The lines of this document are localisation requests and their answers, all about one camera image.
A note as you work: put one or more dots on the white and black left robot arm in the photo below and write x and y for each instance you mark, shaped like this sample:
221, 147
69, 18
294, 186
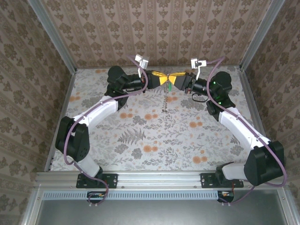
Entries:
98, 110

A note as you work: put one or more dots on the aluminium back rail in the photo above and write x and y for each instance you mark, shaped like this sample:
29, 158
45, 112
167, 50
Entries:
93, 68

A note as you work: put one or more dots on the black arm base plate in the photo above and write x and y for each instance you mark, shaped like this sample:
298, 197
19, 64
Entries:
112, 180
207, 180

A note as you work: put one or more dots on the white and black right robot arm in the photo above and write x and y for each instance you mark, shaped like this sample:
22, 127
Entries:
239, 126

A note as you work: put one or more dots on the grey metal panel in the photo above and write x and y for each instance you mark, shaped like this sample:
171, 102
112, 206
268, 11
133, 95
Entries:
152, 213

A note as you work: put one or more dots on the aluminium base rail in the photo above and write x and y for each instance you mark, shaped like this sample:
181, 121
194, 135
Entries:
159, 180

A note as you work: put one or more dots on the aluminium corner post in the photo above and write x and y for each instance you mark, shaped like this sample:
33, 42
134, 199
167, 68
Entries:
54, 37
260, 35

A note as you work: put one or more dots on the floral table mat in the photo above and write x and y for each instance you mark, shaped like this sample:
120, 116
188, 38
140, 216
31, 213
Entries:
140, 152

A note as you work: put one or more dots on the aluminium side rail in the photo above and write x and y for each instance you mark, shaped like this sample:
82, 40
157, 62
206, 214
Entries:
68, 93
247, 93

